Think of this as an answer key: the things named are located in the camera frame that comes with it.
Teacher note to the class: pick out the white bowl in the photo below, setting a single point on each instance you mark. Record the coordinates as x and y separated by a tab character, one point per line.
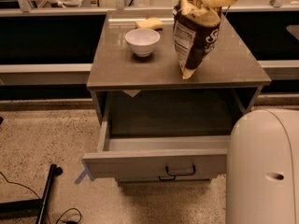
142	41

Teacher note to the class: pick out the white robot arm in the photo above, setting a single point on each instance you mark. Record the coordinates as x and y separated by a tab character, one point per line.
261	161

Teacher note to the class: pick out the blue floor tape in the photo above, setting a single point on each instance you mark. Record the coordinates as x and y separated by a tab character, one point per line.
85	173

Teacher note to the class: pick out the open grey top drawer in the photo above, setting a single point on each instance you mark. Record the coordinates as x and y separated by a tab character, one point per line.
141	135

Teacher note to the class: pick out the grey counter cabinet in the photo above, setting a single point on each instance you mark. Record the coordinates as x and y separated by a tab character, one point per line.
115	68

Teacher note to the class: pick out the black drawer handle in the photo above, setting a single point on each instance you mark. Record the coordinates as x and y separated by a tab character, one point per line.
180	172
166	179

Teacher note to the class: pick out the yellow sponge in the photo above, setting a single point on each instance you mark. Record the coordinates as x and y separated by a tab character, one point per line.
150	23

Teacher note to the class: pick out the brown chip bag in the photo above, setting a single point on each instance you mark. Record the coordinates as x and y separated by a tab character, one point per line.
195	32

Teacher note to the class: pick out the metal railing frame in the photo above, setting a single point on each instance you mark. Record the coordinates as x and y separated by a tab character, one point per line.
34	48

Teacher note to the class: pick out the black lower drawer handle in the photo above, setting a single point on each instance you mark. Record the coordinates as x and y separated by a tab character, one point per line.
166	179

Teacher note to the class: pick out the black metal stand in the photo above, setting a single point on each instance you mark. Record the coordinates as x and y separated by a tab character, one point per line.
32	208

